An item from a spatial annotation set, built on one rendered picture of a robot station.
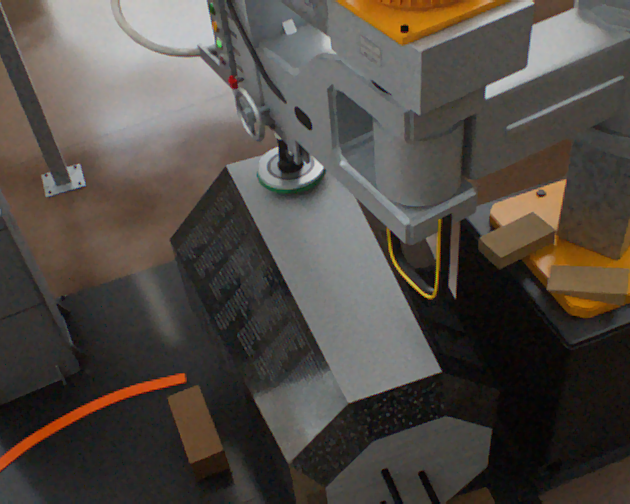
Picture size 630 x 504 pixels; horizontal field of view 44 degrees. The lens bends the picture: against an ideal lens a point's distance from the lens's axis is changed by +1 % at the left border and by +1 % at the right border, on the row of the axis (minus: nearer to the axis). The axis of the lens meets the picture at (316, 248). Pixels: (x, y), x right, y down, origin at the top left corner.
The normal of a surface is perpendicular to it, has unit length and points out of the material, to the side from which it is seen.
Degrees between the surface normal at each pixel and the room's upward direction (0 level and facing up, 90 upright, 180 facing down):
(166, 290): 0
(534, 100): 90
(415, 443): 90
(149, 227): 0
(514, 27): 90
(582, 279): 11
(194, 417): 0
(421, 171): 90
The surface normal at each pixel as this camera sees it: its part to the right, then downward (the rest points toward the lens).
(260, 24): 0.52, 0.56
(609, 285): -0.27, -0.73
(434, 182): 0.28, 0.66
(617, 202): -0.62, 0.58
